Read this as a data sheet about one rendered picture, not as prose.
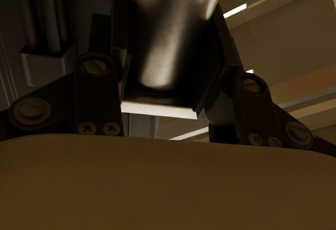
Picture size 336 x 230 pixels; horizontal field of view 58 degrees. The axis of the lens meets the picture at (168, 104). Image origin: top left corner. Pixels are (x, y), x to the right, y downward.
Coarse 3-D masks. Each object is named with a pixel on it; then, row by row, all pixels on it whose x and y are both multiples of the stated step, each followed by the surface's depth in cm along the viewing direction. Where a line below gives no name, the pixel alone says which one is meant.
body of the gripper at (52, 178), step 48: (0, 144) 6; (48, 144) 6; (96, 144) 7; (144, 144) 7; (192, 144) 7; (240, 144) 8; (0, 192) 5; (48, 192) 6; (96, 192) 6; (144, 192) 6; (192, 192) 6; (240, 192) 6; (288, 192) 7
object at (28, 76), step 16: (16, 0) 21; (32, 0) 22; (48, 0) 21; (32, 16) 22; (48, 16) 21; (64, 16) 24; (32, 32) 22; (48, 32) 22; (64, 32) 24; (32, 48) 23; (48, 48) 23; (64, 48) 24; (32, 64) 23; (48, 64) 23; (64, 64) 23; (32, 80) 24; (48, 80) 24
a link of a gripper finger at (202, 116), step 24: (216, 24) 12; (216, 48) 11; (192, 72) 13; (216, 72) 11; (192, 96) 13; (216, 96) 11; (216, 120) 11; (288, 120) 10; (288, 144) 10; (312, 144) 10
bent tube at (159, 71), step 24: (144, 0) 10; (168, 0) 10; (192, 0) 10; (216, 0) 10; (144, 24) 11; (168, 24) 10; (192, 24) 10; (144, 48) 11; (168, 48) 11; (192, 48) 12; (144, 72) 12; (168, 72) 12; (144, 96) 13; (168, 96) 13
